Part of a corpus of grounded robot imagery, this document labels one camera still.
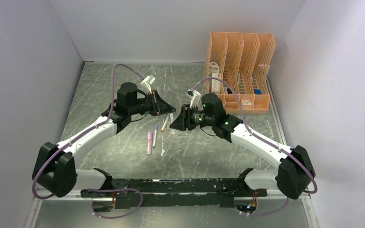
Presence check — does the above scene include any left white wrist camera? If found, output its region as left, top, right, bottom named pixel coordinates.
left=140, top=75, right=155, bottom=95

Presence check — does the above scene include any grey capped orange marker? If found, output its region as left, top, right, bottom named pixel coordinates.
left=161, top=115, right=170, bottom=133

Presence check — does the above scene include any white packaged item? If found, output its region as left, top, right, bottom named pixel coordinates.
left=208, top=62, right=221, bottom=94

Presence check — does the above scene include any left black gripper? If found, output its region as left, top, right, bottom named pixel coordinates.
left=129, top=90, right=176, bottom=117

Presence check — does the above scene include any orange plastic file organizer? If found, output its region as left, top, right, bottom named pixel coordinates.
left=204, top=32, right=276, bottom=114

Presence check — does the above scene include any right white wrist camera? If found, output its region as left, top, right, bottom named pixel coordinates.
left=186, top=89, right=202, bottom=109

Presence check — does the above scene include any lavender capped teal marker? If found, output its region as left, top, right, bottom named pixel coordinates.
left=152, top=125, right=158, bottom=149

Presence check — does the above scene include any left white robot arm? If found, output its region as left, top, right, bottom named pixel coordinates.
left=32, top=82, right=176, bottom=200

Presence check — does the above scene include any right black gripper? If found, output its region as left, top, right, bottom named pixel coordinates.
left=170, top=104, right=215, bottom=132

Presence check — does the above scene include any pink highlighter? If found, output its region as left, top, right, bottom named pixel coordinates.
left=146, top=131, right=153, bottom=156

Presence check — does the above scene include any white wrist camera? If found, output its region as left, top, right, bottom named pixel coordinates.
left=186, top=89, right=202, bottom=109
left=140, top=75, right=155, bottom=95

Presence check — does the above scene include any blue round item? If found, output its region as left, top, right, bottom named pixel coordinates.
left=253, top=89, right=262, bottom=95

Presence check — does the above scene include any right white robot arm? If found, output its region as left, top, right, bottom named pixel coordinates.
left=170, top=93, right=315, bottom=200

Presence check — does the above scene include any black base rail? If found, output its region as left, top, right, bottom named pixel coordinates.
left=80, top=178, right=267, bottom=209

